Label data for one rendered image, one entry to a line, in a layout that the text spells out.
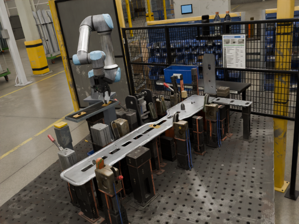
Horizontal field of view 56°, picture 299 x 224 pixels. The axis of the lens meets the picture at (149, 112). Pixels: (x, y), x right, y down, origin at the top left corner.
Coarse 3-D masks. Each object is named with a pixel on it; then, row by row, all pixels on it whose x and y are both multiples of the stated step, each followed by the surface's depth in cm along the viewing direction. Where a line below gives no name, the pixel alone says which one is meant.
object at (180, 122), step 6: (180, 120) 185; (174, 126) 185; (180, 126) 182; (186, 126) 182; (174, 132) 187; (180, 132) 184; (186, 132) 183; (174, 138) 189; (180, 138) 186; (186, 138) 184; (180, 144) 188; (186, 144) 188; (180, 150) 190; (186, 150) 189; (180, 156) 192; (186, 156) 189; (180, 162) 194; (186, 162) 190; (180, 168) 194; (186, 168) 192
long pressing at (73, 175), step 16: (192, 96) 239; (192, 112) 207; (144, 128) 191; (160, 128) 188; (112, 144) 175; (128, 144) 173; (144, 144) 172; (112, 160) 157; (64, 176) 149; (80, 176) 146
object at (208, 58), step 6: (204, 54) 231; (210, 54) 228; (204, 60) 234; (210, 60) 230; (204, 66) 236; (210, 66) 232; (204, 72) 238; (210, 72) 234; (204, 78) 240; (210, 78) 236; (204, 84) 242; (210, 84) 238; (204, 90) 244; (210, 90) 240
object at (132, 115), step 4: (128, 112) 202; (132, 112) 201; (128, 116) 197; (132, 116) 197; (136, 116) 200; (128, 120) 199; (132, 120) 198; (136, 120) 201; (132, 124) 198; (136, 124) 202; (132, 128) 199
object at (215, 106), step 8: (208, 104) 210; (216, 104) 204; (208, 112) 207; (216, 112) 204; (208, 120) 210; (216, 120) 207; (208, 128) 213; (216, 128) 211; (208, 136) 215; (216, 136) 211; (208, 144) 218; (216, 144) 213
